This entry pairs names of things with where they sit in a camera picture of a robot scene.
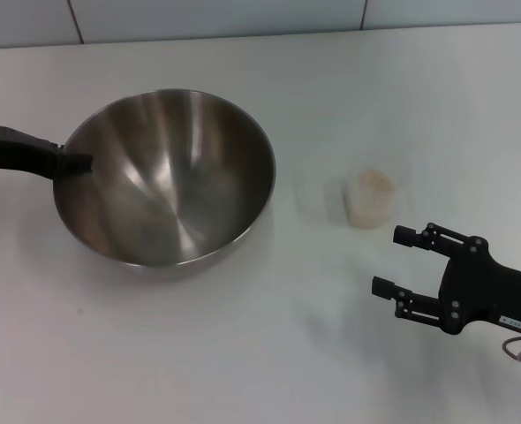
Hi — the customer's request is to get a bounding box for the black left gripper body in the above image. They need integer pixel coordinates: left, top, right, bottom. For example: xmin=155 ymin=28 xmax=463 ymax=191
xmin=0 ymin=125 xmax=31 ymax=175

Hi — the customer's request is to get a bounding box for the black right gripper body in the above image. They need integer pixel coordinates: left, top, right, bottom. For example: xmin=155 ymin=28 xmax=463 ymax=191
xmin=436 ymin=236 xmax=521 ymax=339

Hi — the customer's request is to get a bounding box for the stainless steel mixing bowl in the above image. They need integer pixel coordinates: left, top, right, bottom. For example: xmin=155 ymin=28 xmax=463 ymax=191
xmin=51 ymin=87 xmax=277 ymax=282

